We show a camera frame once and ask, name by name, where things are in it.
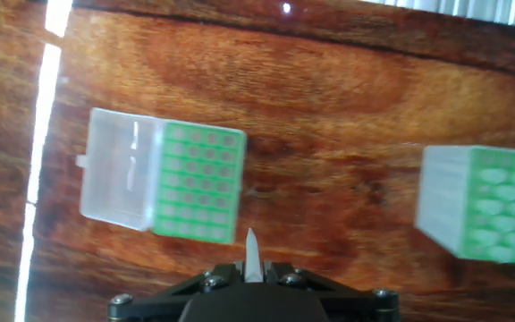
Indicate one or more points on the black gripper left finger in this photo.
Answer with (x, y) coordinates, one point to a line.
(159, 304)

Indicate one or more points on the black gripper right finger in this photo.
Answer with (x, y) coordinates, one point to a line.
(351, 304)

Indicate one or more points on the tall translucent green tip box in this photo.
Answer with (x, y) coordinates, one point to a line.
(445, 201)

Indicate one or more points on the low green rack tip box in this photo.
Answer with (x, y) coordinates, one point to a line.
(195, 179)

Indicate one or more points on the glossy brown wooden board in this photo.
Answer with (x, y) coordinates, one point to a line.
(329, 112)

